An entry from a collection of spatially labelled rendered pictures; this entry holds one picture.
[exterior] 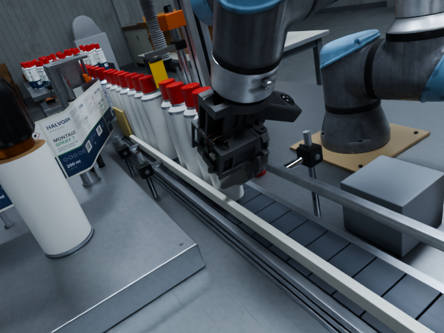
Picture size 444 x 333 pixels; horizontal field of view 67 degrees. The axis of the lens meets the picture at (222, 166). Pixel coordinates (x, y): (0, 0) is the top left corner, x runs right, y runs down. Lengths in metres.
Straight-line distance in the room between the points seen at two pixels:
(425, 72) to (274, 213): 0.34
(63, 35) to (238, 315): 8.86
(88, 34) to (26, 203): 7.95
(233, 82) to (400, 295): 0.29
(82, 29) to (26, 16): 1.27
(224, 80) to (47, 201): 0.37
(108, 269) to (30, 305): 0.12
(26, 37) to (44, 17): 0.61
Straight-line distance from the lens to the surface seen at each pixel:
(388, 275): 0.45
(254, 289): 0.51
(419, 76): 0.67
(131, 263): 0.56
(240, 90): 0.36
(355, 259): 0.47
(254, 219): 0.49
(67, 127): 0.82
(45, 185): 0.60
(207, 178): 0.63
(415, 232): 0.39
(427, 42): 0.66
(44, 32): 9.13
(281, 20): 0.33
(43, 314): 0.57
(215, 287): 0.53
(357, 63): 0.72
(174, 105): 0.62
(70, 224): 0.63
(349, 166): 0.73
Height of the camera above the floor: 1.21
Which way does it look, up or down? 27 degrees down
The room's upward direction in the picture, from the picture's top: 16 degrees counter-clockwise
